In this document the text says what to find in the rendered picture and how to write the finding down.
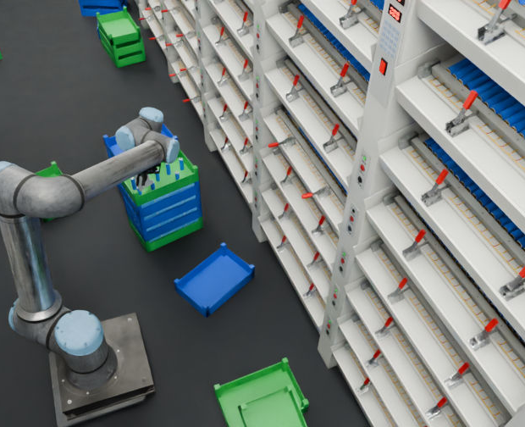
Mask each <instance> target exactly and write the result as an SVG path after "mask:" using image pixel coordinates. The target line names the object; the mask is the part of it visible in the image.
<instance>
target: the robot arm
mask: <svg viewBox="0 0 525 427"><path fill-rule="evenodd" d="M162 127H163V113H162V112H161V111H159V110H157V109H155V108H143V109H141V111H140V116H139V117H138V118H137V119H134V120H133V121H131V122H129V123H128V124H127V125H125V126H122V127H121V128H120V129H119V130H117V132H116V135H115V139H116V142H117V144H118V146H119V147H120V148H121V149H122V150H123V151H124V152H123V153H121V154H119V155H117V156H115V157H112V158H110V159H108V160H106V161H103V162H101V163H99V164H96V165H94V166H92V167H90V168H88V169H85V170H83V171H81V172H79V173H77V174H75V175H71V176H70V175H59V176H57V177H50V178H49V177H41V176H39V175H36V174H34V173H32V172H30V171H28V170H26V169H22V168H20V167H19V166H17V165H16V164H11V163H8V162H0V228H1V232H2V234H3V240H4V244H5V247H6V250H7V254H8V260H9V262H10V266H11V269H12V273H13V276H14V282H15V285H16V288H17V292H18V295H19V298H18V299H17V300H16V301H15V302H14V307H13V308H11V309H10V312H9V316H8V321H9V324H10V326H11V328H12V329H13V330H15V331H16V332H17V333H19V334H20V335H22V336H25V337H27V338H28V339H30V340H32V341H34V342H36V343H38V344H39V345H41V346H43V347H45V348H47V349H48V350H50V351H52V352H55V353H57V354H58V355H59V356H61V357H63V358H64V359H65V362H64V374H65V376H66V379H67V381H68V382H69V383H70V384H71V385H72V386H73V387H75V388H77V389H80V390H93V389H96V388H98V387H101V386H103V385H105V384H106V383H107V382H109V381H110V380H111V379H112V377H113V375H114V374H115V372H116V369H117V366H118V359H117V356H116V353H115V351H114V350H113V348H112V347H111V346H110V345H108V344H107V342H106V339H105V335H104V333H103V328H102V325H101V323H100V321H99V320H98V318H97V317H96V316H95V315H94V314H92V313H90V312H87V311H84V310H75V311H71V310H69V309H68V308H66V307H64V306H63V303H62V298H61V296H60V294H59V293H58V292H57V291H56V290H54V289H53V283H52V278H51V274H50V269H49V265H48V261H47V253H46V248H45V244H44V240H43V236H42V232H41V224H40V220H39V218H44V219H50V218H61V217H65V216H69V215H71V214H75V213H77V212H79V211H80V210H81V209H82V208H83V207H84V205H85V202H86V201H88V200H90V199H92V198H93V197H95V196H97V195H99V194H101V193H103V192H105V191H107V190H109V189H111V188H112V187H114V186H116V185H118V184H120V183H122V182H124V181H126V180H128V179H129V178H131V177H133V176H134V177H135V185H136V186H139V187H138V189H139V191H143V189H144V188H145V187H146V186H149V185H151V184H152V183H153V180H150V179H149V175H148V174H160V168H161V162H166V163H167V164H172V163H173V162H174V161H175V159H176V158H177V157H178V154H179V151H180V144H179V142H178V141H177V140H175V139H174V138H171V137H168V136H165V135H162V134H161V133H162ZM157 167H159V171H156V170H158V168H157Z"/></svg>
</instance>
